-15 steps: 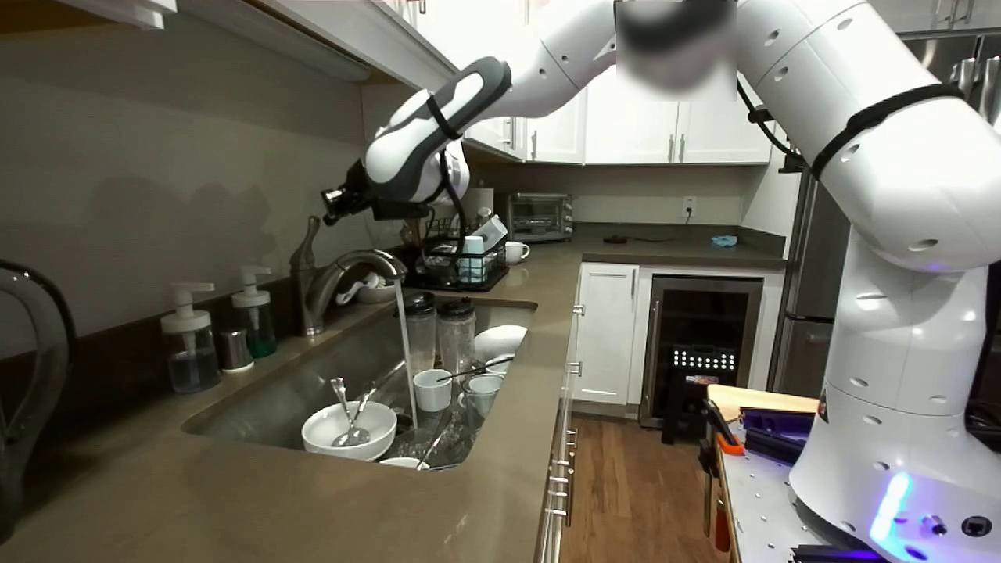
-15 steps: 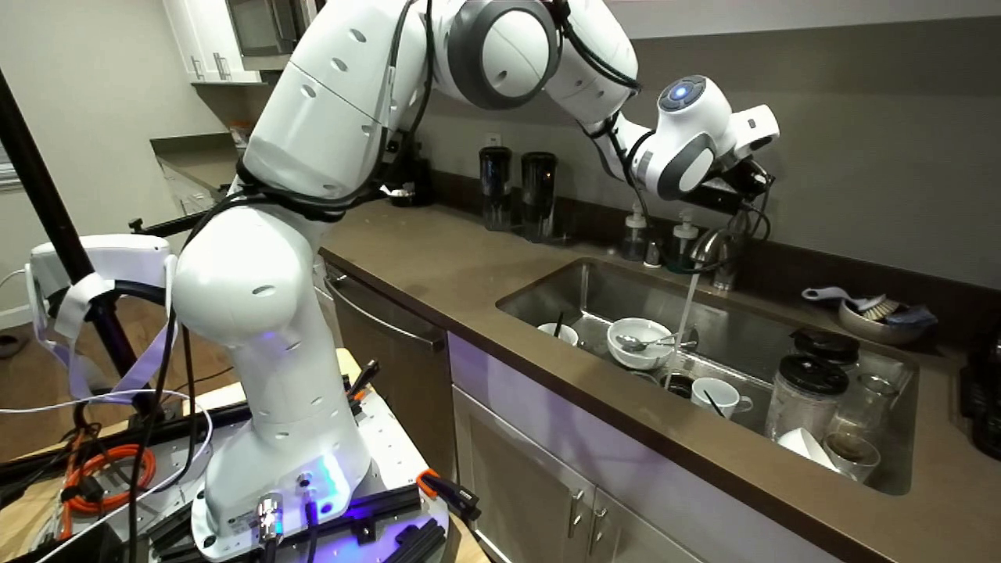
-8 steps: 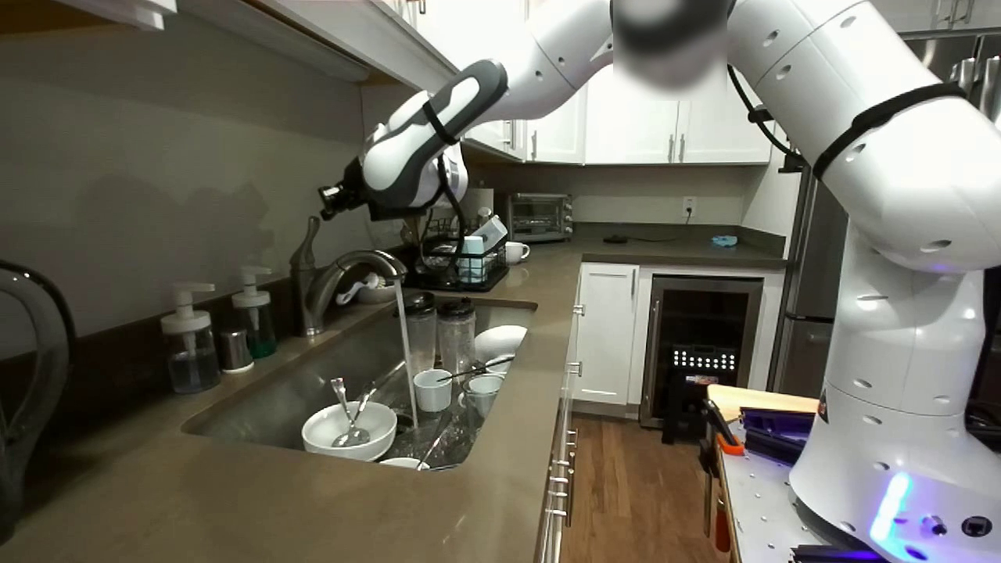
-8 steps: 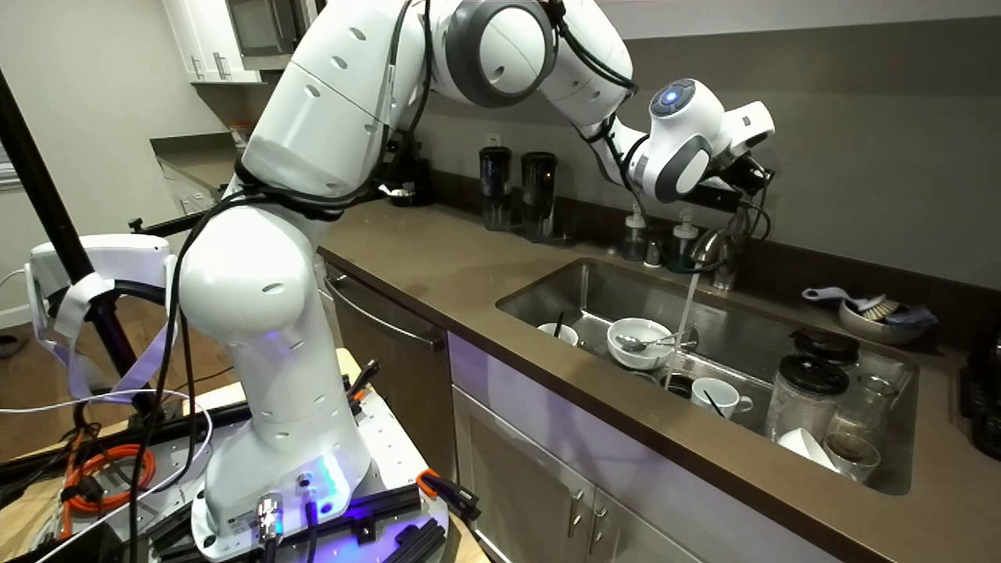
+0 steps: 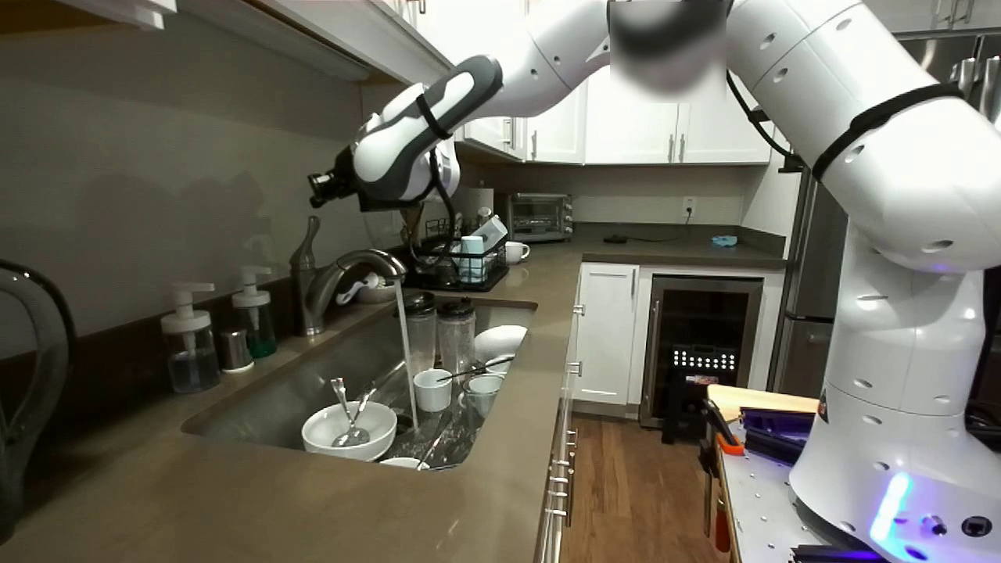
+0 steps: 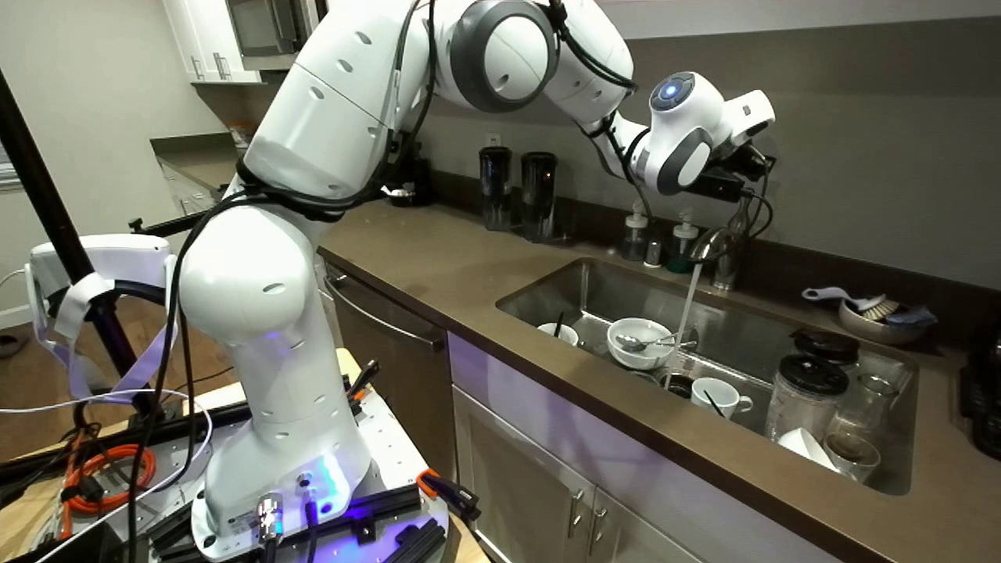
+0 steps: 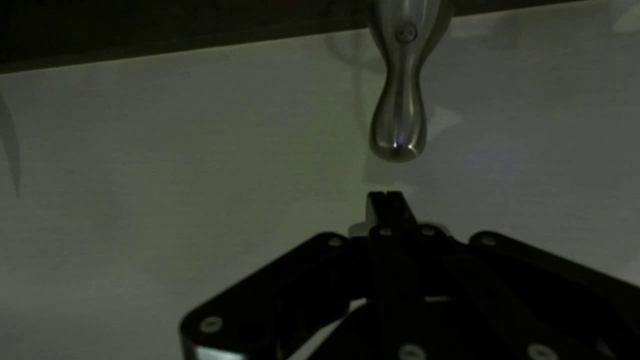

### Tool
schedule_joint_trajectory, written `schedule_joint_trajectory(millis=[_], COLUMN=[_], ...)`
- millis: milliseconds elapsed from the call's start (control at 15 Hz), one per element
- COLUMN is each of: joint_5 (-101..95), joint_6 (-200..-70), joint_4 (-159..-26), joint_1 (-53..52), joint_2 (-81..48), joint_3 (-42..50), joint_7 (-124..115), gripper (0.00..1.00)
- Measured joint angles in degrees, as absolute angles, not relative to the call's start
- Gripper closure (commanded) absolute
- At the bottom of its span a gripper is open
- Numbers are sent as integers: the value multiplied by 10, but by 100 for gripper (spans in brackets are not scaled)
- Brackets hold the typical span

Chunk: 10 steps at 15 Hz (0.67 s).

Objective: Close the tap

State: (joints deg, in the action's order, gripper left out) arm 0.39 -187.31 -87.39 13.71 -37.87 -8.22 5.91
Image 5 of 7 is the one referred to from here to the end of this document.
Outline white cabinet over sink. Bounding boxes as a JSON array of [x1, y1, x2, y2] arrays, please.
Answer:
[[56, 0, 462, 103]]

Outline chrome kitchen faucet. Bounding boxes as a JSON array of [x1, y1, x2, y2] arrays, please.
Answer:
[[294, 247, 411, 338]]

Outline white lower cabinet door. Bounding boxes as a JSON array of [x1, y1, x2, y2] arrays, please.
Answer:
[[570, 260, 640, 409]]

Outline clear soap dispenser dark liquid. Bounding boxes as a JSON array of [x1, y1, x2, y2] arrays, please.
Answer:
[[155, 277, 226, 397]]

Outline metal utensil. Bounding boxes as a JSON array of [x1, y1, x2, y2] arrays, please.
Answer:
[[329, 376, 353, 422]]

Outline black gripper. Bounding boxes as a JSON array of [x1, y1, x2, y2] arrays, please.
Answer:
[[306, 149, 362, 210]]

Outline wooden board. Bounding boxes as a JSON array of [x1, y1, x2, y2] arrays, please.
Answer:
[[704, 381, 822, 422]]

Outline stainless refrigerator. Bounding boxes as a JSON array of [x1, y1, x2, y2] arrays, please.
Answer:
[[765, 153, 853, 401]]

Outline water stream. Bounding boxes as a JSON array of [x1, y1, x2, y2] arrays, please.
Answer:
[[392, 277, 422, 435]]

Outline metal knife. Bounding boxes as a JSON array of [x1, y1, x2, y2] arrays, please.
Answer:
[[445, 349, 519, 381]]

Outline small metal cup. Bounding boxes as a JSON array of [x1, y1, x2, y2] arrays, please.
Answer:
[[214, 325, 256, 378]]

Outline white upper cabinets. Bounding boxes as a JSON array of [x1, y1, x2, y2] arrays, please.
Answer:
[[457, 0, 1001, 169]]

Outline soap dispenser green liquid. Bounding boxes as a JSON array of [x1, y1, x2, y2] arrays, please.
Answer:
[[228, 265, 280, 365]]

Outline black countertop rack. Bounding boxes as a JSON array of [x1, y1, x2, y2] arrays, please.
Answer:
[[400, 210, 517, 293]]

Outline silver toaster oven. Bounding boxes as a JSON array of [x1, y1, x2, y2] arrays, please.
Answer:
[[506, 187, 580, 247]]

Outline dark purple box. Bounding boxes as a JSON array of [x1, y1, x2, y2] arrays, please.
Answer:
[[736, 407, 827, 463]]

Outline large white bowl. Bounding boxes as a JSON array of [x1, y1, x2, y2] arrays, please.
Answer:
[[297, 397, 404, 465]]

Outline stainless steel sink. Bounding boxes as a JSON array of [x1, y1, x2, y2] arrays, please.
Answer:
[[182, 297, 542, 475]]

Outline tilted white bowl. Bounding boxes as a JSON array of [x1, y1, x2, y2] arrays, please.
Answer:
[[469, 323, 531, 365]]

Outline metal spoon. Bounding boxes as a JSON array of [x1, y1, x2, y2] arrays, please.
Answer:
[[332, 384, 382, 450]]

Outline small white cup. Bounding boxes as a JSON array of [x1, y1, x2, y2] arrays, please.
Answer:
[[462, 368, 506, 420]]

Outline black wine cooler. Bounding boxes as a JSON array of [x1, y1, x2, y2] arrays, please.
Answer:
[[638, 272, 765, 433]]

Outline lower cabinets under sink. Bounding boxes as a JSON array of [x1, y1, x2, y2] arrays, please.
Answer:
[[531, 300, 586, 563]]

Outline glass jar black lid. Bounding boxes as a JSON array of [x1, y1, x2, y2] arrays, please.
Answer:
[[431, 297, 482, 376], [400, 290, 440, 381]]

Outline robot mounting table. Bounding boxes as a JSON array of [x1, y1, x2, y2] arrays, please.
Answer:
[[704, 409, 1001, 563]]

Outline black orange handled tool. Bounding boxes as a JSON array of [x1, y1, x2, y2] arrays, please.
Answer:
[[711, 409, 751, 459]]

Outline blue white container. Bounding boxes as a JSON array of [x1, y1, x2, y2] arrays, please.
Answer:
[[454, 214, 512, 288]]

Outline dark translucent jug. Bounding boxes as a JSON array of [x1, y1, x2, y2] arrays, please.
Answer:
[[0, 255, 79, 546]]

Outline metal faucet lever handle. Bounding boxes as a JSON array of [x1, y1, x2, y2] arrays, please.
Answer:
[[288, 214, 324, 276]]

